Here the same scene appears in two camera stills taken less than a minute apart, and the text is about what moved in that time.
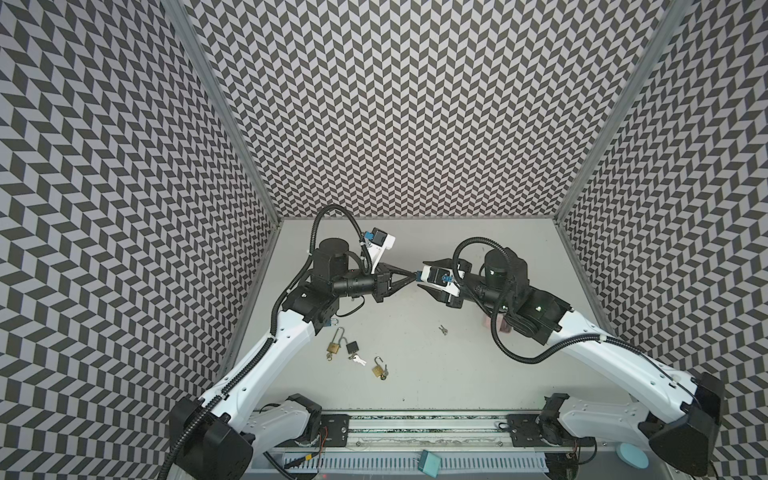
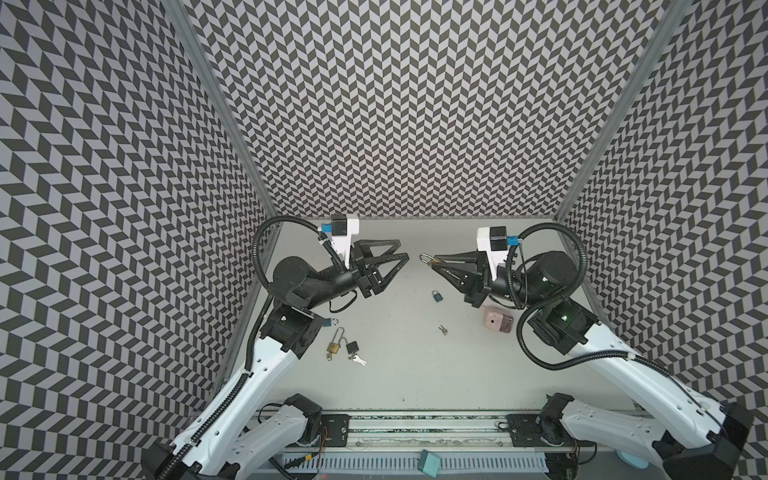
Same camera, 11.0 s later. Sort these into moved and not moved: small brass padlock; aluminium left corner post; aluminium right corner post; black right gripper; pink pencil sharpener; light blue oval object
Moved: black right gripper; small brass padlock
Not moved: aluminium left corner post; aluminium right corner post; light blue oval object; pink pencil sharpener
